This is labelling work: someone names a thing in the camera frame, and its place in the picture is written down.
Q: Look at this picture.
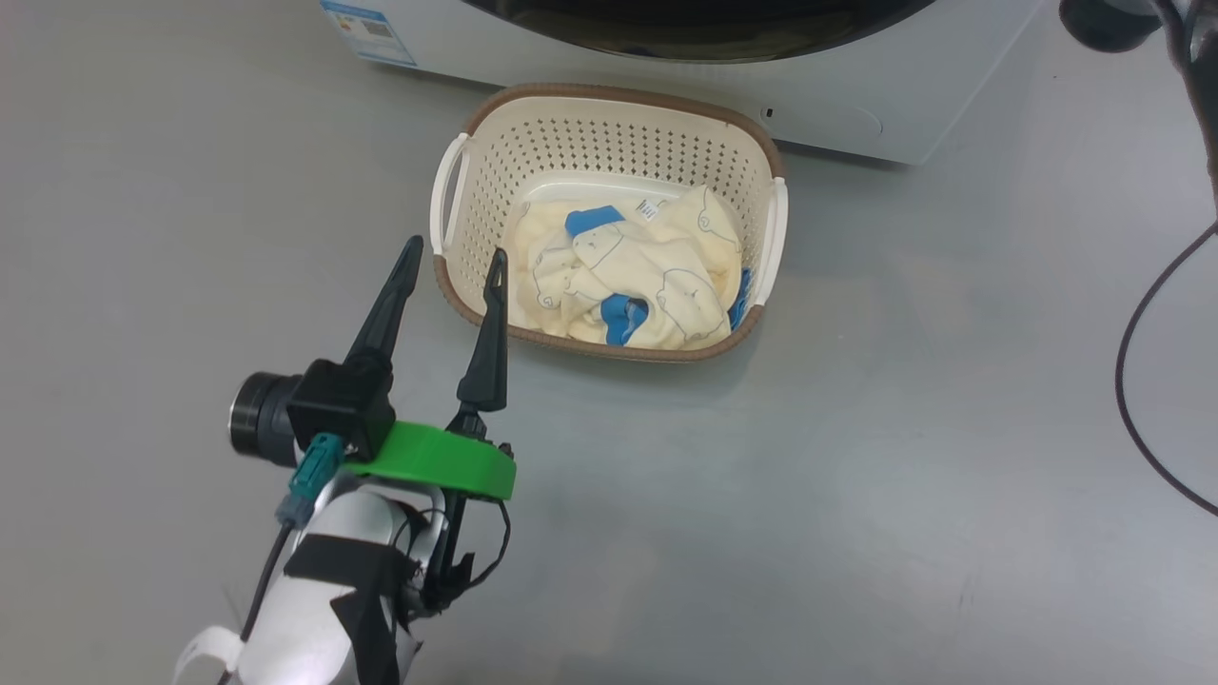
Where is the thin black loose cable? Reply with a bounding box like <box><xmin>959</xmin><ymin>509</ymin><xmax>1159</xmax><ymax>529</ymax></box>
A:
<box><xmin>1115</xmin><ymin>219</ymin><xmax>1218</xmax><ymax>520</ymax></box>

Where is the white cable tag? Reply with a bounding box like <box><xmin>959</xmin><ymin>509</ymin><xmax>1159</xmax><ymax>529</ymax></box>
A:
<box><xmin>175</xmin><ymin>623</ymin><xmax>245</xmax><ymax>685</ymax></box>

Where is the teal left camera connector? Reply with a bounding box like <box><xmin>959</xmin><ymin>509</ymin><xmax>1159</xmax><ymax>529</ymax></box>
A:
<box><xmin>276</xmin><ymin>433</ymin><xmax>344</xmax><ymax>530</ymax></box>

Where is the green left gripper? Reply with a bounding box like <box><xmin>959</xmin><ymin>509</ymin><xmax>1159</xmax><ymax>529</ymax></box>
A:
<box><xmin>344</xmin><ymin>235</ymin><xmax>519</xmax><ymax>503</ymax></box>

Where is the cream bear print garment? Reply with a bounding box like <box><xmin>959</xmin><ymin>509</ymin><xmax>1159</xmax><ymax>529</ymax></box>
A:
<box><xmin>509</xmin><ymin>186</ymin><xmax>754</xmax><ymax>350</ymax></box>

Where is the white washing machine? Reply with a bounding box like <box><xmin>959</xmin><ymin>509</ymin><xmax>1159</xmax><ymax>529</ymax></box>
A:
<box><xmin>319</xmin><ymin>0</ymin><xmax>1048</xmax><ymax>167</ymax></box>

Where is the black round washing machine door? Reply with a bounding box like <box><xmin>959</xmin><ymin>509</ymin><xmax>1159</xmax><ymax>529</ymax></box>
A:
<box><xmin>462</xmin><ymin>0</ymin><xmax>938</xmax><ymax>65</ymax></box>

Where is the cream perforated laundry basket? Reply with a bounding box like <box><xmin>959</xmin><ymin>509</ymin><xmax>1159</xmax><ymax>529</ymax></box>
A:
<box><xmin>430</xmin><ymin>83</ymin><xmax>789</xmax><ymax>363</ymax></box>

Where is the blue energy label sticker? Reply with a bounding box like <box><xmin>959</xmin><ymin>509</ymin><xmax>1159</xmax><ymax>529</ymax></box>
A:
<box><xmin>321</xmin><ymin>0</ymin><xmax>419</xmax><ymax>68</ymax></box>

